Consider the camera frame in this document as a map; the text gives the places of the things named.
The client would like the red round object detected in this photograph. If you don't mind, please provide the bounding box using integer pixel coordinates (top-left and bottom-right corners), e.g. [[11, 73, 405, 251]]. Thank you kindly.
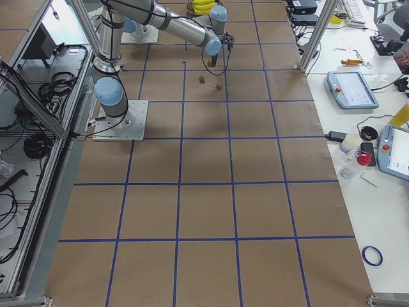
[[355, 150, 373, 166]]

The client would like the black phone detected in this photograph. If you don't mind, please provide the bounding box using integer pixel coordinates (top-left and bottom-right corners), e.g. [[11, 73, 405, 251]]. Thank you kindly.
[[360, 142, 377, 168]]

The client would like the black control box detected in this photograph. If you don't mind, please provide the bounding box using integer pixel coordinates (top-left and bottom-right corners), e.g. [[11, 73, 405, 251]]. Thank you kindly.
[[22, 23, 57, 67]]

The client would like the aluminium frame post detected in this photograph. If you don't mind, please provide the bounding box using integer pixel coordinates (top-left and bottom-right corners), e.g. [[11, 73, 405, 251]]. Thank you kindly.
[[298, 0, 338, 73]]

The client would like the blue tape roll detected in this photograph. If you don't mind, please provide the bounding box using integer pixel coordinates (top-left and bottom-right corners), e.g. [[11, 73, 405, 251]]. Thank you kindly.
[[361, 246, 383, 267]]

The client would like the black coiled cable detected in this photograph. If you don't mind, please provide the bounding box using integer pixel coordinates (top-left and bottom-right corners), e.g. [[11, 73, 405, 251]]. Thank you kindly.
[[24, 132, 49, 160]]

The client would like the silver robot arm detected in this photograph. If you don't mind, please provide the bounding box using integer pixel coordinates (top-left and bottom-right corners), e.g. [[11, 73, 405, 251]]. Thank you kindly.
[[92, 1, 234, 129]]

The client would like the teach pendant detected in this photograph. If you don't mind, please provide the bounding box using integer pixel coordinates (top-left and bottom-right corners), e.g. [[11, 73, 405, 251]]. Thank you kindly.
[[378, 125, 409, 180], [327, 71, 379, 109]]

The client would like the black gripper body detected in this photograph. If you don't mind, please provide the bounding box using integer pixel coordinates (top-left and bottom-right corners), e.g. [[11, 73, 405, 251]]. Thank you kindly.
[[220, 32, 235, 49]]

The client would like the orange handled tool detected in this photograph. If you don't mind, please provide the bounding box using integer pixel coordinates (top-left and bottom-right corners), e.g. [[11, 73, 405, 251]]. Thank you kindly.
[[341, 59, 363, 66]]

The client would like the woven wicker basket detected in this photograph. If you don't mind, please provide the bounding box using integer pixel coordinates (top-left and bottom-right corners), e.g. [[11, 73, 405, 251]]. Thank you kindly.
[[187, 7, 210, 17]]

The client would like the yellow banana bunch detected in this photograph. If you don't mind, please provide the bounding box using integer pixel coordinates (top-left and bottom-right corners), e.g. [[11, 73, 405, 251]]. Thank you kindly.
[[187, 0, 222, 11]]

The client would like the teach pendant near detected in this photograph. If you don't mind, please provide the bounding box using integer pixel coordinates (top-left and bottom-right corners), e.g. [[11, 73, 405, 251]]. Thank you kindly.
[[378, 125, 409, 180]]

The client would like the teach pendant far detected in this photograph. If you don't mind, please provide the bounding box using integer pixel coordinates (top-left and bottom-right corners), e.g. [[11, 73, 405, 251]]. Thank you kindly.
[[327, 71, 379, 109]]

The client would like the white plastic cup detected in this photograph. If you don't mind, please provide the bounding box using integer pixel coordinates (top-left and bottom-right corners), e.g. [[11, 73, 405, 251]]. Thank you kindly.
[[339, 133, 362, 153]]

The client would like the black power adapter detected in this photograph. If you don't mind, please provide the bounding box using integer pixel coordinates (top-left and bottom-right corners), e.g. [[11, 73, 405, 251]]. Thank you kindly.
[[325, 130, 346, 143]]

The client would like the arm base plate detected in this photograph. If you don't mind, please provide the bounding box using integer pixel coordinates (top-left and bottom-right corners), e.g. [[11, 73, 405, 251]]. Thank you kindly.
[[121, 26, 159, 45], [91, 100, 148, 141]]

